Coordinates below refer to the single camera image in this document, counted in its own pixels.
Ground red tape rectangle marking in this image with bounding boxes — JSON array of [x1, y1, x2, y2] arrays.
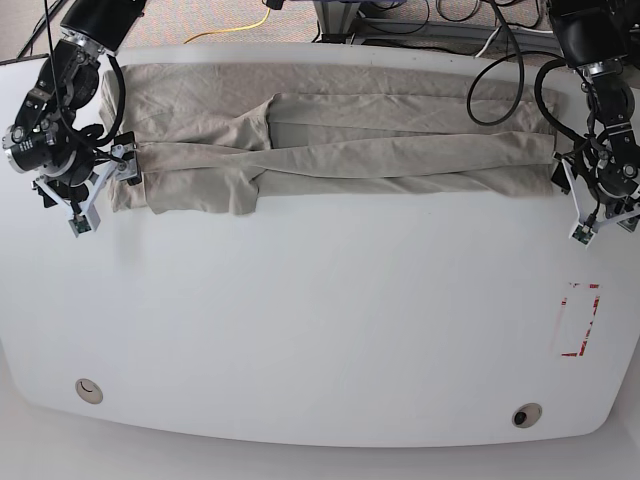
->
[[554, 283, 603, 358]]

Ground black coiled cables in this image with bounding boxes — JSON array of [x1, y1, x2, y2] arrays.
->
[[434, 0, 566, 127]]

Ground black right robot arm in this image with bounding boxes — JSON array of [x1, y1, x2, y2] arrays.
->
[[2, 0, 146, 235]]

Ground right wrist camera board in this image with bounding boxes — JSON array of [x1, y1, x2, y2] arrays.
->
[[68, 211, 101, 238]]

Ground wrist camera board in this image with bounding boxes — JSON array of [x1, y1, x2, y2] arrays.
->
[[570, 222, 596, 248], [68, 211, 101, 238]]

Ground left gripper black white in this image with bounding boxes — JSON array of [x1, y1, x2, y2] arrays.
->
[[551, 152, 639, 235]]

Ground aluminium frame rail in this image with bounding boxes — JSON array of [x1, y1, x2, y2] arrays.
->
[[313, 1, 561, 54]]

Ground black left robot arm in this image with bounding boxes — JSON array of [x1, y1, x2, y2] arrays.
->
[[534, 1, 639, 244]]

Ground beige grey t-shirt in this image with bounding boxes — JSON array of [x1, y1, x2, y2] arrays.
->
[[100, 63, 556, 215]]

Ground round table grommet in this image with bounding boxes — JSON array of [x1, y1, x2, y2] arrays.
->
[[512, 403, 543, 429], [75, 378, 104, 405]]

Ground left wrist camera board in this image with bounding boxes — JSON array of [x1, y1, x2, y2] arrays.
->
[[570, 222, 596, 248]]

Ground right round table grommet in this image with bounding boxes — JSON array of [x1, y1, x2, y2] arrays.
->
[[512, 403, 543, 429]]

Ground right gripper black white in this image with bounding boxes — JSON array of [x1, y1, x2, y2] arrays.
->
[[32, 132, 142, 222]]

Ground left round table grommet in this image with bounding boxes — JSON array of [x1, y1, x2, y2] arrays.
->
[[75, 378, 104, 405]]

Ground yellow cable on floor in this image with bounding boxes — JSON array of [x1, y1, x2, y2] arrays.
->
[[183, 4, 272, 45]]

